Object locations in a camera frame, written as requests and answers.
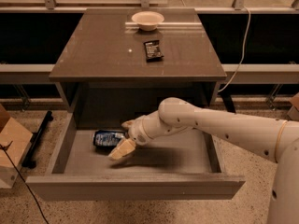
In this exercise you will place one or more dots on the black bar on floor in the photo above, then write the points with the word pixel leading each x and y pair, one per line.
pixel 28 160

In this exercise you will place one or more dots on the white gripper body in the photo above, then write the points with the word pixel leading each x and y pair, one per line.
pixel 137 131

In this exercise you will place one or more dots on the blue pepsi can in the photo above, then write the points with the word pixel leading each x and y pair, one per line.
pixel 104 138

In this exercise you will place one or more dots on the open grey top drawer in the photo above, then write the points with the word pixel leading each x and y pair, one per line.
pixel 182 166

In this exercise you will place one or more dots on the grey cabinet with counter top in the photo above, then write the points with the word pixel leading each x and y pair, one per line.
pixel 106 51

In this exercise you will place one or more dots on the white bowl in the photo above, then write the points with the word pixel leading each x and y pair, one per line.
pixel 147 20

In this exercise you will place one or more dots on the black snack packet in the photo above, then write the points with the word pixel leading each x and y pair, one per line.
pixel 152 50

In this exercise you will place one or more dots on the cardboard box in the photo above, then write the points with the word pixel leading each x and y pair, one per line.
pixel 16 139

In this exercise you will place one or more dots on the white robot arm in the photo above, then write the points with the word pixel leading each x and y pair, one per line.
pixel 274 139

